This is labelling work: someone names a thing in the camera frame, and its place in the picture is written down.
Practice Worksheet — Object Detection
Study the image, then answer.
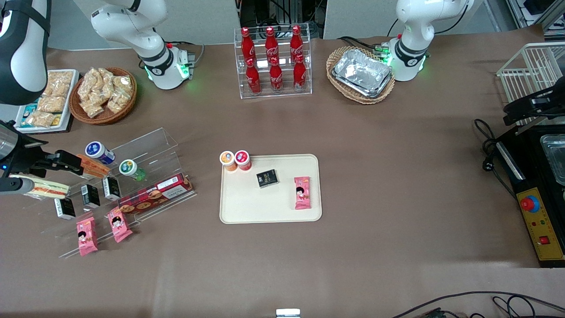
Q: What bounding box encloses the pink snack pack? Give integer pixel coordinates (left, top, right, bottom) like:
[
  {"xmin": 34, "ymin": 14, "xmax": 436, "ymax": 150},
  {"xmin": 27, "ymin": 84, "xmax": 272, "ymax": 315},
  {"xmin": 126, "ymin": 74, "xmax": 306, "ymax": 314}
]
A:
[
  {"xmin": 76, "ymin": 216, "xmax": 98, "ymax": 257},
  {"xmin": 107, "ymin": 207, "xmax": 133, "ymax": 243},
  {"xmin": 294, "ymin": 176, "xmax": 312, "ymax": 210}
]

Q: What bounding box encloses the yellow control panel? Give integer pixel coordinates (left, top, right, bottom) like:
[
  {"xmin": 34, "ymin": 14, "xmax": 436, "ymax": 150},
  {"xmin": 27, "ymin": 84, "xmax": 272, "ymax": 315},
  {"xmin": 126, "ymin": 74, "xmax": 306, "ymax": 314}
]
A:
[{"xmin": 516, "ymin": 188, "xmax": 565, "ymax": 261}]

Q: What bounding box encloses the looped black cable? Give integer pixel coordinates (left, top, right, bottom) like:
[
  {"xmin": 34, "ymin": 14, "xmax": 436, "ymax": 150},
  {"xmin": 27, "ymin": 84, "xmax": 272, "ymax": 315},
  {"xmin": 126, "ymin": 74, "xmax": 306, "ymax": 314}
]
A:
[{"xmin": 492, "ymin": 295, "xmax": 565, "ymax": 318}]

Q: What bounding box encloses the red cola bottle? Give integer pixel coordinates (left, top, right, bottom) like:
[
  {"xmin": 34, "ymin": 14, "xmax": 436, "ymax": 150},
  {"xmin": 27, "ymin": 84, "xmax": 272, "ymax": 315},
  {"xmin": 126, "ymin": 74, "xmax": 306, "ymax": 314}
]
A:
[
  {"xmin": 293, "ymin": 55, "xmax": 307, "ymax": 92},
  {"xmin": 269, "ymin": 57, "xmax": 284, "ymax": 92},
  {"xmin": 241, "ymin": 27, "xmax": 256, "ymax": 62},
  {"xmin": 265, "ymin": 26, "xmax": 279, "ymax": 60},
  {"xmin": 290, "ymin": 25, "xmax": 304, "ymax": 58},
  {"xmin": 245, "ymin": 58, "xmax": 262, "ymax": 95}
]

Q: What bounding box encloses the red lid cup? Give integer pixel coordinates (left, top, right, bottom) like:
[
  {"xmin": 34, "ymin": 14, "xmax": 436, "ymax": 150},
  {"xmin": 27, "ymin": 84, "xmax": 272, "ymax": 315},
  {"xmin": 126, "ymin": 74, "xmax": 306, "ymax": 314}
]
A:
[{"xmin": 234, "ymin": 150, "xmax": 252, "ymax": 172}]

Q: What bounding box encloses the blue snack pack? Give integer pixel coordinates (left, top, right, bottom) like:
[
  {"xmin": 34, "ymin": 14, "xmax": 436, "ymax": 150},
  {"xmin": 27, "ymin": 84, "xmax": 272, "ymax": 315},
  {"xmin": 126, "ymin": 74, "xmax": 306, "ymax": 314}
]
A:
[{"xmin": 21, "ymin": 104, "xmax": 38, "ymax": 126}]

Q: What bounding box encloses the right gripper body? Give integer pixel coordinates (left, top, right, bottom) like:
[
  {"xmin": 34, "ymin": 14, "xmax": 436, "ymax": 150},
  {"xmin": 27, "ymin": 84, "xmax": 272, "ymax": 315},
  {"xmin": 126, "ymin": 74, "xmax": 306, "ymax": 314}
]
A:
[{"xmin": 0, "ymin": 120, "xmax": 49, "ymax": 178}]

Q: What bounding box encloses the aluminium foil tray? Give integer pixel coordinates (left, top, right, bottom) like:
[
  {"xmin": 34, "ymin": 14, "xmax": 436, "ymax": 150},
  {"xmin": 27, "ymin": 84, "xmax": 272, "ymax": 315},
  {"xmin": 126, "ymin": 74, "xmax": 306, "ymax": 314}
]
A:
[
  {"xmin": 331, "ymin": 66, "xmax": 394, "ymax": 98},
  {"xmin": 334, "ymin": 49, "xmax": 392, "ymax": 94}
]

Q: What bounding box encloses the green lid jar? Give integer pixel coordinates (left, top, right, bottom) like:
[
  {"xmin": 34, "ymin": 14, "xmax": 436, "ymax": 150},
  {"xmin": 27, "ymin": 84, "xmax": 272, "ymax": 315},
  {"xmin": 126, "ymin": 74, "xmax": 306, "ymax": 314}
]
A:
[{"xmin": 119, "ymin": 159, "xmax": 146, "ymax": 182}]

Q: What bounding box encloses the wrapped orange sandwich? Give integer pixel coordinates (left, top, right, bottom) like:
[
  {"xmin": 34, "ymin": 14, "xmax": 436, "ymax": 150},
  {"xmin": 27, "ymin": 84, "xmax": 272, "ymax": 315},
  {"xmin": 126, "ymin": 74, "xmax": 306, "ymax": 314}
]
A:
[{"xmin": 77, "ymin": 154, "xmax": 111, "ymax": 179}]

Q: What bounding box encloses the aluminium frame shelf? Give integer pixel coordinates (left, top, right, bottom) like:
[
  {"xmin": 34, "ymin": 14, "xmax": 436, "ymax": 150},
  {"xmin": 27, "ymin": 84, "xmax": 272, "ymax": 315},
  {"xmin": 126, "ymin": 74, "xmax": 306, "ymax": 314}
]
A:
[{"xmin": 505, "ymin": 0, "xmax": 565, "ymax": 42}]

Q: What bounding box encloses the red cookie box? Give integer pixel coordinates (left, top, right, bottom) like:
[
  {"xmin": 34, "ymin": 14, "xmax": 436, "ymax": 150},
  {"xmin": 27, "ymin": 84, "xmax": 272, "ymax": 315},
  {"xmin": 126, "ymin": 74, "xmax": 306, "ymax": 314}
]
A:
[{"xmin": 117, "ymin": 173, "xmax": 195, "ymax": 215}]

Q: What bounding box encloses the clear acrylic tiered shelf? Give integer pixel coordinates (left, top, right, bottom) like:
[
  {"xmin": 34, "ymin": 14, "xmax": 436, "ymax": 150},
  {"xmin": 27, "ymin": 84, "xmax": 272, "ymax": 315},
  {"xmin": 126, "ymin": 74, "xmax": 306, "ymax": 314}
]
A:
[{"xmin": 20, "ymin": 127, "xmax": 198, "ymax": 259}]

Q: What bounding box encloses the black sealing machine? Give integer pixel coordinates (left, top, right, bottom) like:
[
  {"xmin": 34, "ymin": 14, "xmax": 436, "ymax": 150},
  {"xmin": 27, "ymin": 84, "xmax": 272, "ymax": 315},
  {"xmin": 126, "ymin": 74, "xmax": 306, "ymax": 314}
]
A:
[{"xmin": 494, "ymin": 126, "xmax": 565, "ymax": 268}]

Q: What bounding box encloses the white bread sandwich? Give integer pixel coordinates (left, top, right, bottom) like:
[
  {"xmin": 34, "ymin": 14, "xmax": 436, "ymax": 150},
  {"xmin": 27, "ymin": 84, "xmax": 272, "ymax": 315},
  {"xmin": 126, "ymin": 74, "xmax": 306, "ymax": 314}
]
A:
[{"xmin": 9, "ymin": 174, "xmax": 70, "ymax": 200}]

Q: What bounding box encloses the black machine power cable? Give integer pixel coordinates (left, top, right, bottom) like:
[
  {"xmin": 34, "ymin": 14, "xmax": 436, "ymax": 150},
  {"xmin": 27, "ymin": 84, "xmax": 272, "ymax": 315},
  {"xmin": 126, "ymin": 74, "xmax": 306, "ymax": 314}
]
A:
[{"xmin": 474, "ymin": 118, "xmax": 517, "ymax": 199}]

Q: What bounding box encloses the white wire basket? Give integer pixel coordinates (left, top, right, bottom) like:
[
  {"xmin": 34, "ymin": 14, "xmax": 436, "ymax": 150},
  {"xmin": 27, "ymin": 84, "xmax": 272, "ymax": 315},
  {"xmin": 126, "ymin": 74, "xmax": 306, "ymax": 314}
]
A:
[{"xmin": 497, "ymin": 42, "xmax": 565, "ymax": 126}]

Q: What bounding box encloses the blue lid jar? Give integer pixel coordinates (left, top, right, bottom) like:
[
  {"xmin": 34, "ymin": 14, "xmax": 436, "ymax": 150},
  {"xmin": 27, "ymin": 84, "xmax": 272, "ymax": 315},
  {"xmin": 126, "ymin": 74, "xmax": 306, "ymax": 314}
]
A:
[{"xmin": 85, "ymin": 141, "xmax": 116, "ymax": 165}]

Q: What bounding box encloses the dark equipment rack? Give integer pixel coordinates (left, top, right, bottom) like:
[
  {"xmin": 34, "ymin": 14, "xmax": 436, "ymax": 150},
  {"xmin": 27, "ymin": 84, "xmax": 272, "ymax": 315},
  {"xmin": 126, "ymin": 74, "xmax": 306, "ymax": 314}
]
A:
[{"xmin": 238, "ymin": 0, "xmax": 325, "ymax": 40}]

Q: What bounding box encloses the grey right arm base cable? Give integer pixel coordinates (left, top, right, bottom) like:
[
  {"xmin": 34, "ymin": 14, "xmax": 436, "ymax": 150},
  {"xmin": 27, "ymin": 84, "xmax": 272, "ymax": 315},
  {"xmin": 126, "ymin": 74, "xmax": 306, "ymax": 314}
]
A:
[{"xmin": 167, "ymin": 41, "xmax": 206, "ymax": 80}]

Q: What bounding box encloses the long black floor cable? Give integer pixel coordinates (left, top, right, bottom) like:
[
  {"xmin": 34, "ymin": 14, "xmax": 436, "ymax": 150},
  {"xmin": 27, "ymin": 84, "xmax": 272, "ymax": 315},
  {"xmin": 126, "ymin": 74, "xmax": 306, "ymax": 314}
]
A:
[{"xmin": 391, "ymin": 291, "xmax": 565, "ymax": 318}]

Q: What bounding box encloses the white rectangular tray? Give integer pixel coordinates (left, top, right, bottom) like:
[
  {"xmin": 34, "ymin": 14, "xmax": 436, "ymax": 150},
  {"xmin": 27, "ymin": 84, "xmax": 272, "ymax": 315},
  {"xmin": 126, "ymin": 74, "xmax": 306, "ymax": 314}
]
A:
[{"xmin": 15, "ymin": 69, "xmax": 80, "ymax": 134}]

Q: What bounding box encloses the small black box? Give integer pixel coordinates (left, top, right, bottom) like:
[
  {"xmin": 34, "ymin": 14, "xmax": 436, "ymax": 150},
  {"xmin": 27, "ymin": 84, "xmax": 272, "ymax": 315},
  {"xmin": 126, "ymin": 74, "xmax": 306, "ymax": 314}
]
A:
[{"xmin": 256, "ymin": 169, "xmax": 279, "ymax": 189}]

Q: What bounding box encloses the clear acrylic bottle rack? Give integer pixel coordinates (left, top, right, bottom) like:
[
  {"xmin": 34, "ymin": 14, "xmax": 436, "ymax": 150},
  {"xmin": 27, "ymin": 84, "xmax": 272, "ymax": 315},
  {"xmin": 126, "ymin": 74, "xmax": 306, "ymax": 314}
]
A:
[{"xmin": 234, "ymin": 24, "xmax": 313, "ymax": 99}]

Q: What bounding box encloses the small black carton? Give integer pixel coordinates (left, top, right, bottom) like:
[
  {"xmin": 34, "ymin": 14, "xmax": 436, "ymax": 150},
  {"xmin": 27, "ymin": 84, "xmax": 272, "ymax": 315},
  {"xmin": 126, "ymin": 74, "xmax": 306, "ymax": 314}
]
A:
[
  {"xmin": 81, "ymin": 184, "xmax": 101, "ymax": 208},
  {"xmin": 102, "ymin": 176, "xmax": 121, "ymax": 201},
  {"xmin": 54, "ymin": 197, "xmax": 76, "ymax": 220}
]

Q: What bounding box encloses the black left arm base cable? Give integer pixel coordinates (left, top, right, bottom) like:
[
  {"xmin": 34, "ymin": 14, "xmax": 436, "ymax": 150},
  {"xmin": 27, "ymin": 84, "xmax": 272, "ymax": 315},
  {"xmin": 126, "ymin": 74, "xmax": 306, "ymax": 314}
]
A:
[{"xmin": 338, "ymin": 35, "xmax": 391, "ymax": 56}]

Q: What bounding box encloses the black machine lever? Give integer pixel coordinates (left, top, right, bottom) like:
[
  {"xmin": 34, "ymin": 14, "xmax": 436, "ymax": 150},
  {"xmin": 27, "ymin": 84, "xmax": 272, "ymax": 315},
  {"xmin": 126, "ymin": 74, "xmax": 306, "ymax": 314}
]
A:
[{"xmin": 503, "ymin": 77, "xmax": 565, "ymax": 127}]

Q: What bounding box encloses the light wicker basket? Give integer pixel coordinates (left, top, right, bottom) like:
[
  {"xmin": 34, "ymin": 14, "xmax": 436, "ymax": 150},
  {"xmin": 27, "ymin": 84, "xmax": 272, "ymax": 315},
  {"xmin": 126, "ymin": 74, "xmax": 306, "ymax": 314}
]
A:
[{"xmin": 326, "ymin": 46, "xmax": 396, "ymax": 105}]

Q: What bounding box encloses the beige plastic tray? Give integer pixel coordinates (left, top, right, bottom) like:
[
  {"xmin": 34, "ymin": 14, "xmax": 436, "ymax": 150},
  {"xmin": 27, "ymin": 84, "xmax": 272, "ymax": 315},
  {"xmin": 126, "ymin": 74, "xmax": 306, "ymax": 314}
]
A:
[{"xmin": 219, "ymin": 154, "xmax": 322, "ymax": 224}]

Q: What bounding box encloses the clear bag of crackers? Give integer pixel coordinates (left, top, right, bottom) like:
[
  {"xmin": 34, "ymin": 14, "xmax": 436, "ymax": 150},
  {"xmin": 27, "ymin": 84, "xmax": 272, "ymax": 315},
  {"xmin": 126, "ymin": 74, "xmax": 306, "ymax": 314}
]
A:
[
  {"xmin": 98, "ymin": 68, "xmax": 116, "ymax": 95},
  {"xmin": 46, "ymin": 71, "xmax": 74, "ymax": 97},
  {"xmin": 24, "ymin": 110, "xmax": 56, "ymax": 129},
  {"xmin": 79, "ymin": 99, "xmax": 105, "ymax": 118},
  {"xmin": 79, "ymin": 68, "xmax": 100, "ymax": 100},
  {"xmin": 38, "ymin": 95, "xmax": 67, "ymax": 113},
  {"xmin": 113, "ymin": 75, "xmax": 133, "ymax": 95},
  {"xmin": 107, "ymin": 91, "xmax": 132, "ymax": 114}
]

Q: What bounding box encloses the brown wicker snack basket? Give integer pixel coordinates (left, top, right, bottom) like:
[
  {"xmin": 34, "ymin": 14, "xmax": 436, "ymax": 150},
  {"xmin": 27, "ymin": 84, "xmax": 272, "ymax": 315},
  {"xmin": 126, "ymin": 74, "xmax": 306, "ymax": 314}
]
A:
[{"xmin": 68, "ymin": 67, "xmax": 138, "ymax": 125}]

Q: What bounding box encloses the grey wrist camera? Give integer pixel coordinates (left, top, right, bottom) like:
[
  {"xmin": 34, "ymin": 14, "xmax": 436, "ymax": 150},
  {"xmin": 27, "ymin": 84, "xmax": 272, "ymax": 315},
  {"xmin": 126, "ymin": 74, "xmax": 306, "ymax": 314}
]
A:
[{"xmin": 0, "ymin": 176, "xmax": 35, "ymax": 195}]

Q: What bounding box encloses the metal tray in machine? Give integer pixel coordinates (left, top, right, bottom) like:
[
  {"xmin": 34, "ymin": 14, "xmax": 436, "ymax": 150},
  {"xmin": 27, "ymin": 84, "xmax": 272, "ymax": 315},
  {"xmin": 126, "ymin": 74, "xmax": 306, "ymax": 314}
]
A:
[{"xmin": 539, "ymin": 134, "xmax": 565, "ymax": 186}]

